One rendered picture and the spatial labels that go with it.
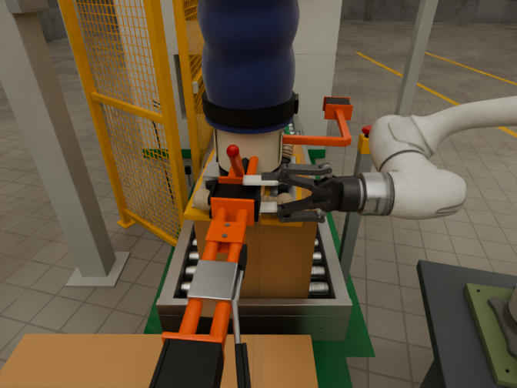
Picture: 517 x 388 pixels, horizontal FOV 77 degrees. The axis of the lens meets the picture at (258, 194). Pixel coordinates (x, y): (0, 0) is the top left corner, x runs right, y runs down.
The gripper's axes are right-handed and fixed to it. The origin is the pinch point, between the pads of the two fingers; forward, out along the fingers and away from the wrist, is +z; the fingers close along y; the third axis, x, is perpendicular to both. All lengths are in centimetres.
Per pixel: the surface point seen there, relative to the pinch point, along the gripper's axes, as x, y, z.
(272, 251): 26.6, 40.6, -4.7
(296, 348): 7, 66, -13
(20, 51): 87, -13, 98
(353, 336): 47, 120, -50
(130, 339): 10, 66, 44
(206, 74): 16.5, -20.0, 11.2
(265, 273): 27, 51, -2
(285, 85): 15.1, -17.9, -5.7
